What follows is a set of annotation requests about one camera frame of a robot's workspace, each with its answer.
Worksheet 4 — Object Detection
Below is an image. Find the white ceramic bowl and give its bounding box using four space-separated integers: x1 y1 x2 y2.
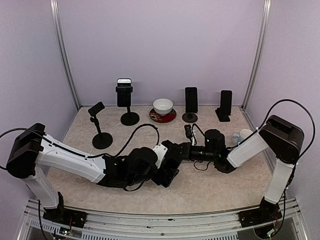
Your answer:
152 98 174 115

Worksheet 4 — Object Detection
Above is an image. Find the left aluminium corner post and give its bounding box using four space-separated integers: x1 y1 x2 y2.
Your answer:
50 0 82 111

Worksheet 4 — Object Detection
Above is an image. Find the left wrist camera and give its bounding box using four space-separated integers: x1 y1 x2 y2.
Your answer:
152 143 168 169

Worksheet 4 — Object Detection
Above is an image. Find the aluminium front rail frame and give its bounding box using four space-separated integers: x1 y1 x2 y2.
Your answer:
15 198 309 240

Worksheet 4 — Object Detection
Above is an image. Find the tall black phone stand front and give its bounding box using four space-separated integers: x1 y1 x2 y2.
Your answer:
114 86 140 126

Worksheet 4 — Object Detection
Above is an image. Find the tall black phone stand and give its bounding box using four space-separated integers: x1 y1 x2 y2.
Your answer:
88 101 113 150
114 86 140 126

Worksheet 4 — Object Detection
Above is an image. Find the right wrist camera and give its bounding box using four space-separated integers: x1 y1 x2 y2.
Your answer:
184 124 197 146

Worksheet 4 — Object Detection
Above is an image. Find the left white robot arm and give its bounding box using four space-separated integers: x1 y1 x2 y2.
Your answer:
5 123 191 223

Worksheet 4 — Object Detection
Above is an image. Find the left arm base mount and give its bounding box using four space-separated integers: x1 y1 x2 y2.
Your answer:
43 207 87 228

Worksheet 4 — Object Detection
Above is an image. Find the red patterned saucer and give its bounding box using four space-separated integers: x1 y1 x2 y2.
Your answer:
149 109 177 123

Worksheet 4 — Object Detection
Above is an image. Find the small round-base phone stand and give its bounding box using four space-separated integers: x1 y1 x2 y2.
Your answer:
182 113 198 123

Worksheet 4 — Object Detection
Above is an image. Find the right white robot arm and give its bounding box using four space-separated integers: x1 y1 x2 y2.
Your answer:
187 115 305 222

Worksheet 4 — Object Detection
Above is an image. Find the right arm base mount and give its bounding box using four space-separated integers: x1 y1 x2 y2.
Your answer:
238 204 283 228

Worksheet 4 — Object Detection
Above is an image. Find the black phone white edge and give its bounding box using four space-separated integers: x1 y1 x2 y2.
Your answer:
115 78 133 107

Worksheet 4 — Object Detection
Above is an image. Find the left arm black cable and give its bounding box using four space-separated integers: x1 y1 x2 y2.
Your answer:
0 123 161 171

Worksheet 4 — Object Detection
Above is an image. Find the aluminium corner post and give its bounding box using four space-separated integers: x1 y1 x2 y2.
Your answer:
241 0 272 111
50 0 82 111

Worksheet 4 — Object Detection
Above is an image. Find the right aluminium corner post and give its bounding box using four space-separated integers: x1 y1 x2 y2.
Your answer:
241 0 272 111

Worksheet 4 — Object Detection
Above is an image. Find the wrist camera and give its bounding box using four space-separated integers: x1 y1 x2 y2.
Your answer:
184 124 197 146
152 143 168 169

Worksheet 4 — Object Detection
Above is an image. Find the light blue mug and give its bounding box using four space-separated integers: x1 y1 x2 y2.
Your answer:
230 129 253 145

